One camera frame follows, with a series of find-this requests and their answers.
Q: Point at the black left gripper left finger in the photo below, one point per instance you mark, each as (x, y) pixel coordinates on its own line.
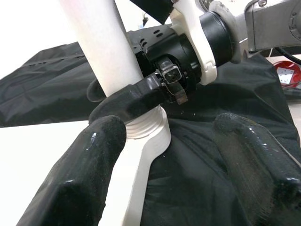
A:
(82, 176)

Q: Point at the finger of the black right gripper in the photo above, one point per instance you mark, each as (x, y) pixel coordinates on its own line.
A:
(95, 90)

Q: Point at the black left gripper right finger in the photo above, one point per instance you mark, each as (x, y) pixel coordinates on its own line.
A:
(263, 179)

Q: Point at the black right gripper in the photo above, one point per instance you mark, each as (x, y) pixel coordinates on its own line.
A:
(169, 58)

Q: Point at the white plastic table leg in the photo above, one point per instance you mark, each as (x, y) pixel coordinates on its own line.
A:
(101, 47)

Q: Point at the white plastic table top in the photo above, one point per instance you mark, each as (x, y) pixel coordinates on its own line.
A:
(35, 153)

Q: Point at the black fabric table cover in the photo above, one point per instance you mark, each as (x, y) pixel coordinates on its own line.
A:
(47, 82)

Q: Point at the red box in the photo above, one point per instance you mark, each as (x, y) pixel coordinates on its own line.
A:
(288, 73)

